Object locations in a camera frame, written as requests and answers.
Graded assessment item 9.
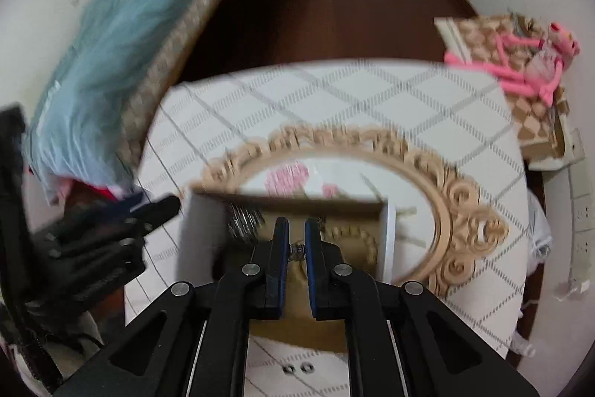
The white power strip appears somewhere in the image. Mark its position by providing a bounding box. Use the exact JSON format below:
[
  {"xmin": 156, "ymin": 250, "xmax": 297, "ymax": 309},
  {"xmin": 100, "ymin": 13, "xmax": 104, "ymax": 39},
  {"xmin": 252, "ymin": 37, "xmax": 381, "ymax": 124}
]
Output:
[{"xmin": 568, "ymin": 128, "xmax": 595, "ymax": 292}]

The white plastic bag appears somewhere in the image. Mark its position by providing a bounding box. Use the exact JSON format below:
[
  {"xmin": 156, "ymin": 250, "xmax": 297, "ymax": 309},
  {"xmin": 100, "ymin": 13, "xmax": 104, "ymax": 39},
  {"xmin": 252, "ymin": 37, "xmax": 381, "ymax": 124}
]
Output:
[{"xmin": 527, "ymin": 191, "xmax": 555, "ymax": 288}]

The silver chain jewelry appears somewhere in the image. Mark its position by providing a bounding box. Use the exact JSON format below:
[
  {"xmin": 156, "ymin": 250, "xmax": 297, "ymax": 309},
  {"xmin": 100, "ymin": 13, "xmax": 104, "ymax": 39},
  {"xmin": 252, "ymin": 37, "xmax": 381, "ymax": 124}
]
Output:
[{"xmin": 226, "ymin": 204, "xmax": 267, "ymax": 245}]

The ornate beige framed mirror tray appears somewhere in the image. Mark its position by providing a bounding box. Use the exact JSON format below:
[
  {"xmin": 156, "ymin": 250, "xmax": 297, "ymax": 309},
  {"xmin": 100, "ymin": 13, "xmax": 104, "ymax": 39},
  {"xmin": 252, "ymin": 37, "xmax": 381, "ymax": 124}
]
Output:
[{"xmin": 190, "ymin": 124, "xmax": 509, "ymax": 300}]

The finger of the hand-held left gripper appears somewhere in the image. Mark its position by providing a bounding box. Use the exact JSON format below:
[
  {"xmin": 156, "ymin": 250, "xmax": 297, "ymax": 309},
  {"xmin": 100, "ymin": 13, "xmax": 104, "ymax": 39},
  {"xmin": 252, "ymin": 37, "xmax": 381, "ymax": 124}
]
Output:
[
  {"xmin": 29, "ymin": 195, "xmax": 183, "ymax": 256},
  {"xmin": 21, "ymin": 236, "xmax": 147, "ymax": 318}
]

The red and pink cloth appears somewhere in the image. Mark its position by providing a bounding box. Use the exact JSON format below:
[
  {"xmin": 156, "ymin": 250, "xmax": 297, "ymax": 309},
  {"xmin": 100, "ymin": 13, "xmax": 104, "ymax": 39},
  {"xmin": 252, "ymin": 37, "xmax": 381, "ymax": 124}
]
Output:
[{"xmin": 29, "ymin": 167, "xmax": 140, "ymax": 205}]

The blue fluffy blanket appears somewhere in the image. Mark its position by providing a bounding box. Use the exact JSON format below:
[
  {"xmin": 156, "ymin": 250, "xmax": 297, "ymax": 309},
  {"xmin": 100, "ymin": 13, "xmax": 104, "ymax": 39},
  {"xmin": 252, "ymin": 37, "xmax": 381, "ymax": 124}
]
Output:
[{"xmin": 21, "ymin": 0, "xmax": 243, "ymax": 194}]

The pink plush toy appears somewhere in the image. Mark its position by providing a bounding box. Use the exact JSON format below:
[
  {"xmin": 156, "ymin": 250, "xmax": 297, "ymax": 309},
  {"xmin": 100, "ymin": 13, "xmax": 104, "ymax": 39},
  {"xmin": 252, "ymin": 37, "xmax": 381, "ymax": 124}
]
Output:
[{"xmin": 444, "ymin": 22, "xmax": 582, "ymax": 105}]

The white cardboard jewelry box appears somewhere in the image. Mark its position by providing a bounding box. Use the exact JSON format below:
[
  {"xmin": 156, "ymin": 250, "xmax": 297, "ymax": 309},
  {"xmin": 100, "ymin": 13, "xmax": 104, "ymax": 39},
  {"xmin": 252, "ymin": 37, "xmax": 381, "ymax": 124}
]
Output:
[{"xmin": 178, "ymin": 187, "xmax": 397, "ymax": 353}]

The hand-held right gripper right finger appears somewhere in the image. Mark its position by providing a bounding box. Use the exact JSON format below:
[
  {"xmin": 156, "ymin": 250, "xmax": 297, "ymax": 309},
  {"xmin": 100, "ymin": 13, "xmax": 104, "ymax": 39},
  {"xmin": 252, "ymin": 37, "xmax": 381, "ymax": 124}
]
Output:
[{"xmin": 304, "ymin": 218, "xmax": 542, "ymax": 397}]

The round table with checkered cloth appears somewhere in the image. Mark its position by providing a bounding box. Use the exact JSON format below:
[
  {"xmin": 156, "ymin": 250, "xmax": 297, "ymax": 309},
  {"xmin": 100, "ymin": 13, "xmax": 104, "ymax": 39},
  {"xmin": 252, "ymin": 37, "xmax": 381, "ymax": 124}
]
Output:
[{"xmin": 123, "ymin": 60, "xmax": 531, "ymax": 397}]

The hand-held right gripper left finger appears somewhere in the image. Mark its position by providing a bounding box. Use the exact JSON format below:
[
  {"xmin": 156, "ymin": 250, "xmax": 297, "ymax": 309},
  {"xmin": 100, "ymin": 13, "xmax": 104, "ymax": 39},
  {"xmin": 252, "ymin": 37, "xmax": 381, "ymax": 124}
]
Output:
[{"xmin": 53, "ymin": 217, "xmax": 291, "ymax": 397}]

